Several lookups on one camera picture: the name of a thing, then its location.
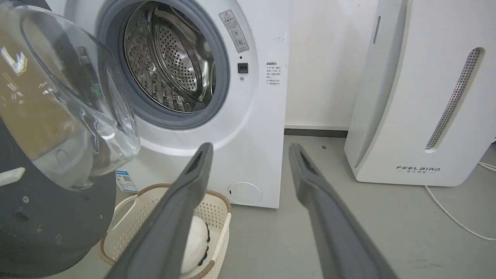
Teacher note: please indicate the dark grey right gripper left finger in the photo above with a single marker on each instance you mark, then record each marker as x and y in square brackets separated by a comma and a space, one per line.
[170, 224]

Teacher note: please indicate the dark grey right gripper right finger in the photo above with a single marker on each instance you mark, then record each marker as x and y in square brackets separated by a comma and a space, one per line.
[333, 228]

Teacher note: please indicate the washing machine door with glass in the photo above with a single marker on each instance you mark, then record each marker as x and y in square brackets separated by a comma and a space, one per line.
[46, 147]

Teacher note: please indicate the white front-load washing machine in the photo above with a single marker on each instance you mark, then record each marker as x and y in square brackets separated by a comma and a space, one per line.
[252, 116]

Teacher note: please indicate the white garment in basket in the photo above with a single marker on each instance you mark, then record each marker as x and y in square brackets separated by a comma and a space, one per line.
[195, 244]

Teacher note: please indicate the cream plastic laundry basket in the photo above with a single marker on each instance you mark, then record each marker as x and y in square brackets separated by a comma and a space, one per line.
[217, 217]

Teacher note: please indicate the white Feelbird air purifier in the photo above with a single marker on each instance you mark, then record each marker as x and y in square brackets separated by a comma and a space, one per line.
[410, 97]

